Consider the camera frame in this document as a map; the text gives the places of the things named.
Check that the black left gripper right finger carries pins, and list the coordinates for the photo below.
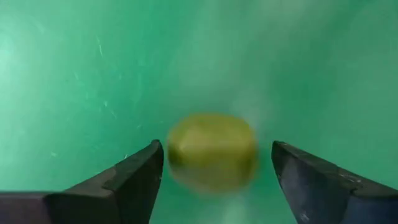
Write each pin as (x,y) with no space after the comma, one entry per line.
(326,193)

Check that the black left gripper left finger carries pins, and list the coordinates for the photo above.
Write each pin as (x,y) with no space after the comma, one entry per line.
(118,193)

